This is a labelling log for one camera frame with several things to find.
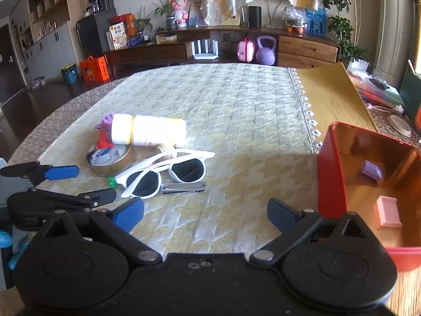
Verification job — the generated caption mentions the dark item on books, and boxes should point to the dark item on books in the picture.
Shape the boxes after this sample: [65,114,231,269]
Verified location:
[368,77,389,90]

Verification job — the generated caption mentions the blue photo print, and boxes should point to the blue photo print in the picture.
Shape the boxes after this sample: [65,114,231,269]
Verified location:
[305,7,327,37]

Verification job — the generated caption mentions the tall plant in white pot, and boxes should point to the tall plant in white pot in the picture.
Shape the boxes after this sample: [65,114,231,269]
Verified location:
[320,0,379,70]

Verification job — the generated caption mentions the pink toy case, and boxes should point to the pink toy case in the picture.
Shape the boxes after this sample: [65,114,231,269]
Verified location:
[237,38,255,62]

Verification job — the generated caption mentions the purple plastic toy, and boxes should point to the purple plastic toy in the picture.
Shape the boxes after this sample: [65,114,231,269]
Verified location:
[95,113,116,130]

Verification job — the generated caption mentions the teal bucket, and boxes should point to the teal bucket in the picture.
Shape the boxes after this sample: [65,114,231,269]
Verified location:
[61,63,80,85]

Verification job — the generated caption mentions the purple kettlebell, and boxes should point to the purple kettlebell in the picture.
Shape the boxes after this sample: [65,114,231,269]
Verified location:
[256,36,277,66]

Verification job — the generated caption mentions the white round lid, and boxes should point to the white round lid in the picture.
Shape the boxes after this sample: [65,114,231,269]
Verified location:
[387,115,412,138]

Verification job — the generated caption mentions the red tin box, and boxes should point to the red tin box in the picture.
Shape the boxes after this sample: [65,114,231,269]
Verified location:
[317,121,421,272]

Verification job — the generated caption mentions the person's left hand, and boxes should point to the person's left hand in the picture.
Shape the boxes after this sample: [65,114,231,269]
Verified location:
[0,230,30,269]

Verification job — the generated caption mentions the white bottle with yellow cap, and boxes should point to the white bottle with yellow cap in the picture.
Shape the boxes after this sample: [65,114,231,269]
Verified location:
[110,113,187,147]

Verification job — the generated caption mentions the silver nail clipper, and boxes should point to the silver nail clipper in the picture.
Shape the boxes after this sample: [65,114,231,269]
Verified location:
[161,183,208,195]

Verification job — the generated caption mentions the small green houseplant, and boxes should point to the small green houseplant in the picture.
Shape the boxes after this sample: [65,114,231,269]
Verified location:
[135,7,153,42]

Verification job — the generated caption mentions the clear plastic bag of fruit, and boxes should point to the clear plastic bag of fruit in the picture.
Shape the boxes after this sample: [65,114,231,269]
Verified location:
[283,7,308,35]

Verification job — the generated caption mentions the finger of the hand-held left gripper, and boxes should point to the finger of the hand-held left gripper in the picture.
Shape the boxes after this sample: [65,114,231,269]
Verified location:
[0,161,79,186]
[7,187,117,228]

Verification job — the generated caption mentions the pink doll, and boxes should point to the pink doll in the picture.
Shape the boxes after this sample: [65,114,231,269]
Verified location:
[168,0,193,28]

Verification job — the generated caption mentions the orange gift bag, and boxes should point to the orange gift bag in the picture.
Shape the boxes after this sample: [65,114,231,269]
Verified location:
[79,56,110,83]

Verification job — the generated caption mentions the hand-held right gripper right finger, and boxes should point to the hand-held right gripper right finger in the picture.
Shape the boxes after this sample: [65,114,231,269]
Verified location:
[250,198,379,267]

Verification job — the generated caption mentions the round gold tin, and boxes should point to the round gold tin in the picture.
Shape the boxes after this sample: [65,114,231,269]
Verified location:
[86,143,135,177]

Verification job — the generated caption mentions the stack of books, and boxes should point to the stack of books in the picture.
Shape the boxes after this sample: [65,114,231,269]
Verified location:
[347,69,405,109]

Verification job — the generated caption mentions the white router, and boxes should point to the white router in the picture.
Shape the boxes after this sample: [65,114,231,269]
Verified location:
[192,39,219,60]

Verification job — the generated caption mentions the purple eraser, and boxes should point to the purple eraser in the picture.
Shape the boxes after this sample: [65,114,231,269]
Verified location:
[361,161,386,181]

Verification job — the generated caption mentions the pink brush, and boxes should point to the pink brush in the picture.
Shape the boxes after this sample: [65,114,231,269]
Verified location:
[373,196,403,229]

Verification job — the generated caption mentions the white sunglasses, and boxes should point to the white sunglasses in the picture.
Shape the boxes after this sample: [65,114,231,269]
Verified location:
[115,150,216,200]

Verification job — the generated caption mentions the wooden media cabinet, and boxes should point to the wooden media cabinet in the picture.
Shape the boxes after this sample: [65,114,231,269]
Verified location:
[105,24,341,70]

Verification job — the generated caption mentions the yellow table runner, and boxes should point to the yellow table runner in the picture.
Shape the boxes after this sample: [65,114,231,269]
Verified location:
[288,62,379,155]

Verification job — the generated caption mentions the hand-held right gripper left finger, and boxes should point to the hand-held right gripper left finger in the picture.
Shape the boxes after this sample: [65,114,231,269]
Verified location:
[36,197,163,267]

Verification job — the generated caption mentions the black mini fridge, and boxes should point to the black mini fridge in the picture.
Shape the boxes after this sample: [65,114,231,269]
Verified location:
[76,10,114,58]

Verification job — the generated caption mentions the cream snack box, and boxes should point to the cream snack box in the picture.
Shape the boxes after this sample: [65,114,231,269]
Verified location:
[108,22,128,51]

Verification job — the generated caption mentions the red orange box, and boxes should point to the red orange box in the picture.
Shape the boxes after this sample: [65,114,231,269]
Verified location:
[118,13,137,37]

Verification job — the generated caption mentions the black coffee machine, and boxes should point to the black coffee machine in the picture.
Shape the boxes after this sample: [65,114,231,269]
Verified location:
[86,0,115,14]

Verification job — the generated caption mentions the black speaker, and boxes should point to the black speaker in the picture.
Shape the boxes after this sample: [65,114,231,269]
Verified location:
[247,6,262,27]

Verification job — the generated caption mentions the plant in striped pot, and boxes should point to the plant in striped pot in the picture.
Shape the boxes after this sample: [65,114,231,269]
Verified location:
[153,0,180,30]

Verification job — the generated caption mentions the cream quilted lace cloth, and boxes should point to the cream quilted lace cloth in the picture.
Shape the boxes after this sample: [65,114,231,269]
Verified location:
[7,62,324,257]

